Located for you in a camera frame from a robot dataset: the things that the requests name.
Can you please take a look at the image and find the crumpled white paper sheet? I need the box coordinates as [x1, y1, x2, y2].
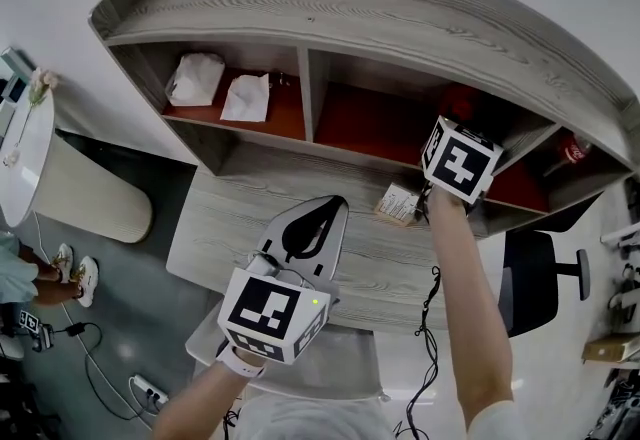
[219, 72, 271, 123]

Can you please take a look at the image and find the black office chair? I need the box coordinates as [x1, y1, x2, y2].
[497, 192, 592, 339]

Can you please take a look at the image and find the white office chair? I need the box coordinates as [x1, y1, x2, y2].
[184, 297, 391, 402]

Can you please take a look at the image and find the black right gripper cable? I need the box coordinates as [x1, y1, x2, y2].
[394, 265, 444, 440]

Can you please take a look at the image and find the spare hand-held gripper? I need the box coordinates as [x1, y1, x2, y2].
[19, 310, 56, 354]

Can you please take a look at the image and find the person's right forearm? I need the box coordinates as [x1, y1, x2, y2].
[428, 185, 516, 429]

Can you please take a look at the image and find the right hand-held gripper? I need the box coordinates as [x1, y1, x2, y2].
[421, 115, 505, 206]

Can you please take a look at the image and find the white power strip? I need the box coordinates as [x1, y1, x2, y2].
[130, 374, 170, 407]

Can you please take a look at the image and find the teal box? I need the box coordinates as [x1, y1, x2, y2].
[0, 46, 36, 104]

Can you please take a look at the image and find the black power adapter with cable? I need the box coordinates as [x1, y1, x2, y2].
[0, 321, 166, 422]

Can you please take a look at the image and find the grey wooden shelf unit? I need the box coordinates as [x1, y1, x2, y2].
[87, 0, 640, 239]

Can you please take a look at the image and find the cardboard box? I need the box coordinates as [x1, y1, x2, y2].
[582, 332, 640, 364]

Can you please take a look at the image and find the grey wood-grain table top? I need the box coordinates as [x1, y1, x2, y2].
[164, 155, 501, 334]

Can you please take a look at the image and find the round white pedestal table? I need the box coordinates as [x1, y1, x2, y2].
[0, 87, 154, 244]

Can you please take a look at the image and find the person's white shirt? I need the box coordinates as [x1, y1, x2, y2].
[234, 397, 531, 440]

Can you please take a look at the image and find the person's left forearm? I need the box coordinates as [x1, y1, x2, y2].
[152, 360, 251, 440]

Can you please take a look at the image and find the small grey box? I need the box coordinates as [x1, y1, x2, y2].
[0, 102, 16, 149]

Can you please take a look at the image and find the small card box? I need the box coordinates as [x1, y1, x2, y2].
[373, 181, 421, 228]

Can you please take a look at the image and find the plastic bottle with red label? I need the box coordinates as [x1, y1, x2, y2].
[542, 135, 594, 179]

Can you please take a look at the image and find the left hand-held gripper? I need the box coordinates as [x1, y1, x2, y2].
[216, 194, 350, 366]

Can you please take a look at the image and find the pale artificial flower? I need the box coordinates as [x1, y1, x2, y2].
[2, 67, 60, 167]

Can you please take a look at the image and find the crumpled white paper bag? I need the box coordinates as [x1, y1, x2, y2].
[164, 52, 226, 108]

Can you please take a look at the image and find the black patterned bag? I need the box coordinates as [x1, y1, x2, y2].
[584, 380, 640, 440]

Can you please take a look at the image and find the red wiping cloth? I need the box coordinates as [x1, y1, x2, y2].
[442, 86, 484, 123]

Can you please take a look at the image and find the black metal stand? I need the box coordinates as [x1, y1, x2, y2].
[0, 367, 61, 440]

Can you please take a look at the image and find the white wristband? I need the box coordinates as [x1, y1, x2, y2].
[217, 345, 267, 379]

